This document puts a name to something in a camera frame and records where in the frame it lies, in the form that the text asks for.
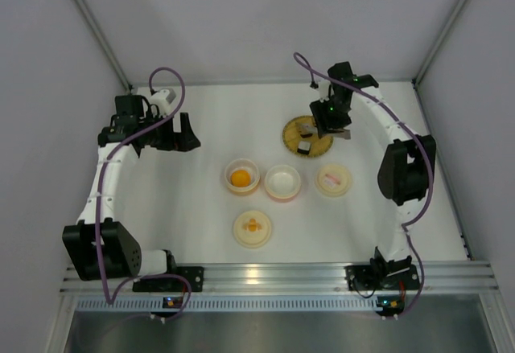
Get stainless steel tongs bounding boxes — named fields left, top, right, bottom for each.
left=300, top=129, right=351, bottom=140

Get orange round food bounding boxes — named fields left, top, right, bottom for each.
left=230, top=169, right=252, bottom=188

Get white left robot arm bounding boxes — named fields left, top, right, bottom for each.
left=62, top=88, right=200, bottom=281

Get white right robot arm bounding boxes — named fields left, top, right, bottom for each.
left=310, top=62, right=436, bottom=262

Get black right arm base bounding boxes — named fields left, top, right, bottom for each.
left=344, top=247, right=420, bottom=292

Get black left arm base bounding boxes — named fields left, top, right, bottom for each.
left=132, top=265, right=204, bottom=293

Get yellow lunch box bowl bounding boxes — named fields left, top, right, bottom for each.
left=224, top=158, right=261, bottom=196

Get pink lunch box bowl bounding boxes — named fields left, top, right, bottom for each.
left=264, top=165, right=302, bottom=203

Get round bamboo tray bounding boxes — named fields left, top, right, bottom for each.
left=282, top=115, right=333, bottom=158

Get sushi roll green centre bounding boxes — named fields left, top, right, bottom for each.
left=296, top=141, right=311, bottom=156

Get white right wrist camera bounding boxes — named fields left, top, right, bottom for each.
left=310, top=80, right=332, bottom=102

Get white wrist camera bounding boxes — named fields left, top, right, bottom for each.
left=310, top=80, right=332, bottom=102
left=149, top=88, right=176, bottom=115

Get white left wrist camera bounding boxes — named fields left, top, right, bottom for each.
left=149, top=88, right=176, bottom=115

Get cream lid pink handle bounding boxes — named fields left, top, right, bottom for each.
left=315, top=163, right=353, bottom=198

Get cream lid orange handle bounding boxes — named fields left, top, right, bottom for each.
left=233, top=210, right=272, bottom=248

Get slotted cable duct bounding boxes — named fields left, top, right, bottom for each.
left=76, top=295, right=400, bottom=313

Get left aluminium frame post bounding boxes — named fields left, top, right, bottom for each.
left=71, top=0, right=134, bottom=93

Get aluminium frame post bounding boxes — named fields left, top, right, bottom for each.
left=411, top=0, right=471, bottom=90
left=71, top=0, right=134, bottom=93

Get aluminium mounting rail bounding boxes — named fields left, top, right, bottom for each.
left=60, top=262, right=499, bottom=294

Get right aluminium frame post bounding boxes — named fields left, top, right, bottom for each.
left=411, top=0, right=471, bottom=90

